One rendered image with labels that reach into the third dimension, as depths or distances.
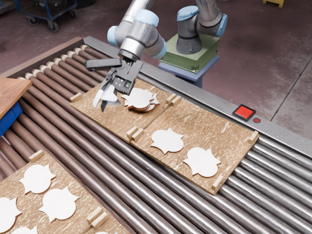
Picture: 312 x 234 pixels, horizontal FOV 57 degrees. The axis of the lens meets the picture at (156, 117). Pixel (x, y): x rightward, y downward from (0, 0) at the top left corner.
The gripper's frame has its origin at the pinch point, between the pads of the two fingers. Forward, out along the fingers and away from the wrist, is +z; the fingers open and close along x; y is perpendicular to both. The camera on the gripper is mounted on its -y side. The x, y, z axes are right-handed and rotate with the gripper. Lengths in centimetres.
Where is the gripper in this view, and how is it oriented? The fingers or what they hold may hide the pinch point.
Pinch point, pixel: (96, 109)
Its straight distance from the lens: 93.7
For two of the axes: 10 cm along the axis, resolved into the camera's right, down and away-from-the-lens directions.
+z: -4.2, 9.0, -0.7
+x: -0.3, 0.6, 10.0
